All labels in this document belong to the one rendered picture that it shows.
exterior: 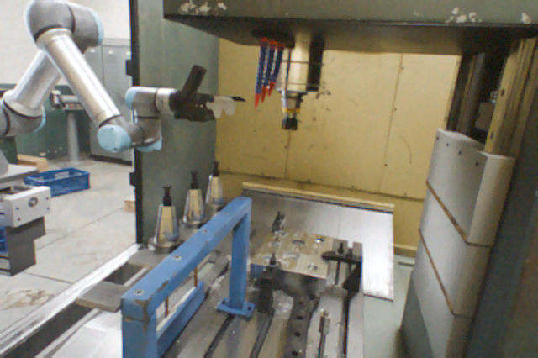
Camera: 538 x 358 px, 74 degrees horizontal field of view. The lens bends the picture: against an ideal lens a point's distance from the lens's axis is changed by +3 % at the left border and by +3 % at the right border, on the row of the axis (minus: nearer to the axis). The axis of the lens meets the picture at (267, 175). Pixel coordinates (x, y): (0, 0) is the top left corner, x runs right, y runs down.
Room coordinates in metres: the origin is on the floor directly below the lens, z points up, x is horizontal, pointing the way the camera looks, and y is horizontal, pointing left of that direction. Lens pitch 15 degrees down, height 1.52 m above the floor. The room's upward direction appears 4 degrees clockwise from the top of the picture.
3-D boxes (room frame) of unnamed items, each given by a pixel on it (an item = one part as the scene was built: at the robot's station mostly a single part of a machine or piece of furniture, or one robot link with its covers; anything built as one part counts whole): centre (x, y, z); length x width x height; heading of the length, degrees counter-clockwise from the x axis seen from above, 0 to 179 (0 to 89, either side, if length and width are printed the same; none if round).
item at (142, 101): (1.10, 0.39, 1.43); 0.11 x 0.08 x 0.09; 76
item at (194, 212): (0.70, 0.15, 1.26); 0.04 x 0.04 x 0.07
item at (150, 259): (0.54, 0.19, 1.21); 0.07 x 0.05 x 0.01; 76
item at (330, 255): (1.01, -0.26, 0.97); 0.13 x 0.03 x 0.15; 76
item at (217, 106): (0.99, 0.15, 1.44); 0.09 x 0.03 x 0.06; 51
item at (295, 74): (0.98, -0.05, 1.56); 0.16 x 0.16 x 0.12
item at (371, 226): (1.63, -0.21, 0.75); 0.89 x 0.67 x 0.26; 76
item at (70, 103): (5.43, 3.10, 0.57); 0.47 x 0.37 x 1.14; 136
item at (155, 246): (0.59, 0.18, 1.21); 0.06 x 0.06 x 0.03
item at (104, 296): (0.43, 0.22, 1.21); 0.07 x 0.05 x 0.01; 76
